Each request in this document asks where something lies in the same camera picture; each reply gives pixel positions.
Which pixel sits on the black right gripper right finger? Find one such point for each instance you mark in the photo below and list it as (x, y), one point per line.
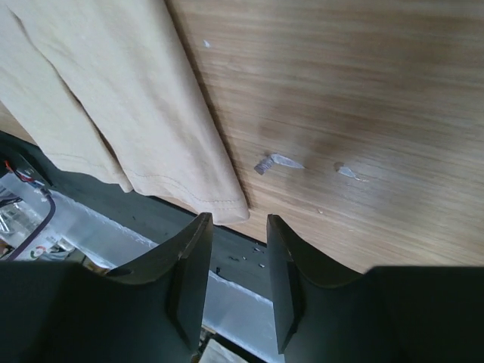
(327, 312)

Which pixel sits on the aluminium frame rail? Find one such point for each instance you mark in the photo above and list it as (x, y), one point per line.
(239, 315)

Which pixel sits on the beige t shirt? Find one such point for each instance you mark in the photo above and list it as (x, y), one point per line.
(104, 88)

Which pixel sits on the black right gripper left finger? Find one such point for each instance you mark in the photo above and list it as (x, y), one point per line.
(148, 310)

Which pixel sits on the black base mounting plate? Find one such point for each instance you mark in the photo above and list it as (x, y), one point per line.
(236, 257)

